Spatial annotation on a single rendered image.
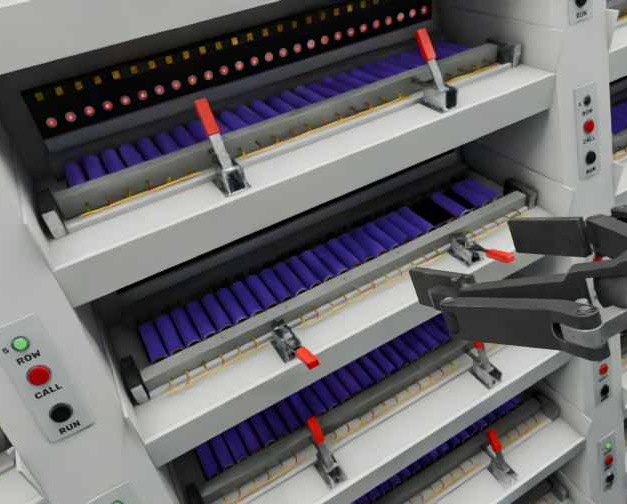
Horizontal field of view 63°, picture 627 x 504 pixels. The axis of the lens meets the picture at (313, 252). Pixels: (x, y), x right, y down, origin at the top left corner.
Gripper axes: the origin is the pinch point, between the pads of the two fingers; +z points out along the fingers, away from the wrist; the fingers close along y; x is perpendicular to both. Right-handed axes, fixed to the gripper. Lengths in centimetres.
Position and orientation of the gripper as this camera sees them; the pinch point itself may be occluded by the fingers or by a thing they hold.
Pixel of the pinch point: (486, 261)
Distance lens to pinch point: 42.0
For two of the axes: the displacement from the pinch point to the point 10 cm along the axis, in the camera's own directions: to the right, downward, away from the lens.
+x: -3.5, -9.2, -1.9
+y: 8.6, -3.9, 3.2
